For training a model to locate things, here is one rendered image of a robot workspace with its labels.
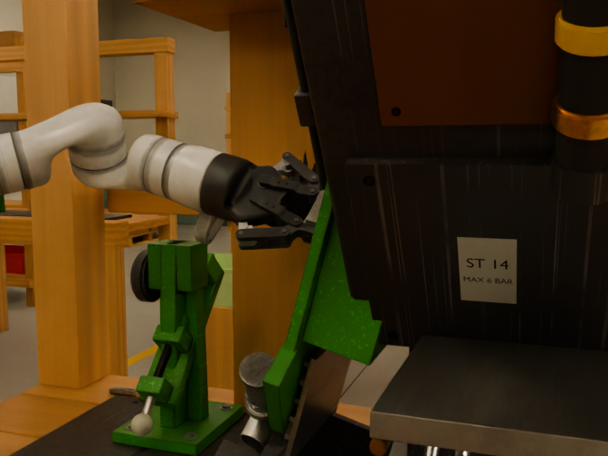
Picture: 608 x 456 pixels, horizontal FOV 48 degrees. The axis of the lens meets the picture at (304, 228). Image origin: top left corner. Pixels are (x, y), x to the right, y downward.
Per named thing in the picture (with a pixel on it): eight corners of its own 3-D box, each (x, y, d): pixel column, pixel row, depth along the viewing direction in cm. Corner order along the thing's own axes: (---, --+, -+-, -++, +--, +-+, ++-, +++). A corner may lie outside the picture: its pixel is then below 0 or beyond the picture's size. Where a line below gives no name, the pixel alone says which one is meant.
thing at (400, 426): (641, 497, 39) (643, 446, 39) (367, 455, 45) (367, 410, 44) (595, 330, 76) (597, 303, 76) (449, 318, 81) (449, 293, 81)
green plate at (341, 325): (352, 418, 64) (414, 202, 59) (271, 386, 66) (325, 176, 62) (380, 380, 75) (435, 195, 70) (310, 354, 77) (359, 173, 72)
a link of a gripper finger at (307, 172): (280, 154, 81) (308, 185, 78) (292, 147, 81) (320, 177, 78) (281, 168, 83) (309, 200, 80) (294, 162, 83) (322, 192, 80)
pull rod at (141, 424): (145, 441, 87) (144, 396, 87) (127, 437, 88) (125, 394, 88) (167, 424, 93) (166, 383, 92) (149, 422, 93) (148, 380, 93)
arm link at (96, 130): (127, 117, 81) (3, 139, 76) (135, 177, 87) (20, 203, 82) (112, 90, 86) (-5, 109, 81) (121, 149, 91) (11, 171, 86)
